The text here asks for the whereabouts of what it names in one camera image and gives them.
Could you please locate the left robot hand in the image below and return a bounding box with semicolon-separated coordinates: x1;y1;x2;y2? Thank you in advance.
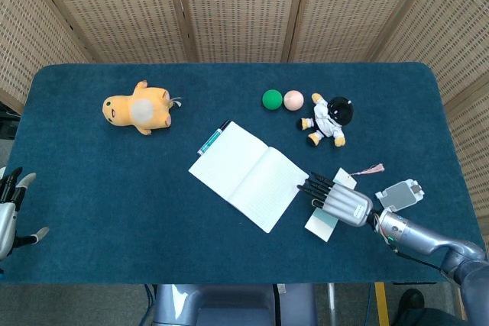
0;167;50;262

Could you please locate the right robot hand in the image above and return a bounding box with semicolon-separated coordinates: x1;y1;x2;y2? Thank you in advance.
296;171;374;228

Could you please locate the blue and white tasselled bookmark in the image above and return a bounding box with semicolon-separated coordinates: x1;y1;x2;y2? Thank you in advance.
304;163;385;244

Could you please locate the grey phone stand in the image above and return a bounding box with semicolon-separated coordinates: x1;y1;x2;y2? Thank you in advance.
374;178;426;213

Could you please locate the black-headed plush doll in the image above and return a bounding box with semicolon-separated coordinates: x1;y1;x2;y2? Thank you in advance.
296;92;355;148

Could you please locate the white table leg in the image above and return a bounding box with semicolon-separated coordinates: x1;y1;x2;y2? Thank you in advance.
326;282;339;326

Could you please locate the open lined notebook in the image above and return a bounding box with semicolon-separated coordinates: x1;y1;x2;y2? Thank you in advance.
188;121;310;234

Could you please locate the blue table mat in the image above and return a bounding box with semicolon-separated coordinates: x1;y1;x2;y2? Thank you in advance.
0;61;483;285

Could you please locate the black shoe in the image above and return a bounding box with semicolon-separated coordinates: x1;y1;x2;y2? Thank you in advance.
397;288;427;318

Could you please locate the peach ball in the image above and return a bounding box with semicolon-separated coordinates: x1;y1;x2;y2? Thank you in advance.
283;89;306;111

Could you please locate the green ball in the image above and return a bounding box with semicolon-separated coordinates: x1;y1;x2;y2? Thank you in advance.
261;89;283;111

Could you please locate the green marker pen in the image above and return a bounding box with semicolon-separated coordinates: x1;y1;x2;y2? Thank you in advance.
196;119;232;157

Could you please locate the grey-blue robot torso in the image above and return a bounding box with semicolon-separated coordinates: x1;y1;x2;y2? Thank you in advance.
152;283;318;326

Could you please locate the yellow plush toy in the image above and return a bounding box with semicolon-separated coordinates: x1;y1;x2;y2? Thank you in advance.
102;79;183;136

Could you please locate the woven wooden folding screen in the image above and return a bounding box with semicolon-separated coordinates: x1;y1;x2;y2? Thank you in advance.
0;0;489;205

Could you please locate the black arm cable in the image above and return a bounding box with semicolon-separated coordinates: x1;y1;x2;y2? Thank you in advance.
393;249;446;273

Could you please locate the black equipment frame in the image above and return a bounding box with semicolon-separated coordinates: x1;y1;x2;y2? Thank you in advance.
0;101;21;142

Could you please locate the black torso cable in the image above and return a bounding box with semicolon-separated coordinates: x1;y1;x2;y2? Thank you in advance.
271;283;283;326

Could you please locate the blue cable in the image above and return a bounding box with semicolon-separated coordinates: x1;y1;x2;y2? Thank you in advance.
143;283;157;326

